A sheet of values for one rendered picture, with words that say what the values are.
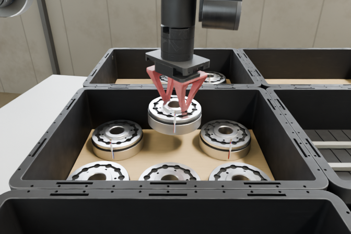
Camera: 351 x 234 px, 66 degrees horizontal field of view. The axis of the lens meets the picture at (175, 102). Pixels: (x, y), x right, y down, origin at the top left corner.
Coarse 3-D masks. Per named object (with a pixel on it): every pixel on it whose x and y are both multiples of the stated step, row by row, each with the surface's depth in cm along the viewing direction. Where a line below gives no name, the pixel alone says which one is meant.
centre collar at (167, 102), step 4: (168, 100) 53; (172, 100) 53; (176, 100) 53; (164, 104) 52; (168, 104) 53; (164, 108) 51; (168, 108) 50; (172, 108) 50; (176, 108) 51; (180, 108) 51; (172, 112) 50; (176, 112) 50
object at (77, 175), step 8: (80, 168) 46; (88, 168) 46; (96, 168) 46; (104, 168) 46; (112, 168) 46; (120, 168) 46; (72, 176) 44; (80, 176) 44; (112, 176) 44; (120, 176) 44; (128, 176) 44
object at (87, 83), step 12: (120, 48) 85; (132, 48) 85; (144, 48) 85; (156, 48) 85; (204, 48) 85; (216, 48) 85; (228, 48) 85; (240, 60) 75; (96, 72) 67; (252, 72) 67; (84, 84) 60; (96, 84) 60; (108, 84) 60; (120, 84) 60; (132, 84) 60; (144, 84) 60; (204, 84) 60; (216, 84) 60; (228, 84) 60; (240, 84) 60; (252, 84) 60
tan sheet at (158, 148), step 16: (144, 144) 57; (160, 144) 57; (176, 144) 57; (192, 144) 57; (256, 144) 57; (80, 160) 52; (96, 160) 52; (128, 160) 52; (144, 160) 52; (160, 160) 52; (176, 160) 52; (192, 160) 52; (208, 160) 52; (224, 160) 52; (240, 160) 52; (256, 160) 52; (208, 176) 49; (272, 176) 49
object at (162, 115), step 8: (176, 96) 56; (152, 104) 53; (160, 104) 53; (192, 104) 54; (152, 112) 50; (160, 112) 50; (168, 112) 50; (184, 112) 50; (192, 112) 51; (200, 112) 51; (168, 120) 48; (176, 120) 48; (184, 120) 48
